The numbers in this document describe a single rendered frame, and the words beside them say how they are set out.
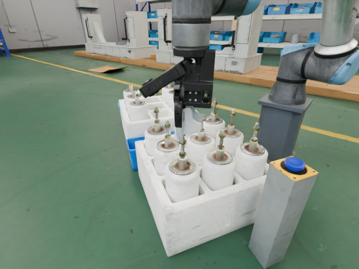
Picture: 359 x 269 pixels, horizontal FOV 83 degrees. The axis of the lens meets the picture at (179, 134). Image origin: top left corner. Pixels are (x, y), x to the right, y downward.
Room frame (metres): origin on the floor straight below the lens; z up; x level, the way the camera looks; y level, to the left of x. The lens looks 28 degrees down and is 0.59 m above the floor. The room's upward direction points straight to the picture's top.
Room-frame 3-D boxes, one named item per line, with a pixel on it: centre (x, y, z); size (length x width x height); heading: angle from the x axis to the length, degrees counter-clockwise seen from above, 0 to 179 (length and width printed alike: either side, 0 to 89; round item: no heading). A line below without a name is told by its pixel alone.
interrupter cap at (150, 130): (0.67, 0.08, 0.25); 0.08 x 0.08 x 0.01
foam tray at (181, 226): (0.60, -0.07, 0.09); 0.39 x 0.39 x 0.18; 22
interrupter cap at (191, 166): (0.45, -0.01, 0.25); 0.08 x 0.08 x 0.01
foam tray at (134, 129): (1.11, 0.14, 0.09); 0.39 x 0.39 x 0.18; 19
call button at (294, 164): (0.36, -0.25, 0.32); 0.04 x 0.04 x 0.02
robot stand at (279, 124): (0.87, -0.47, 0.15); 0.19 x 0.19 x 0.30; 51
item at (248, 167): (0.54, -0.23, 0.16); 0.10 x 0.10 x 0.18
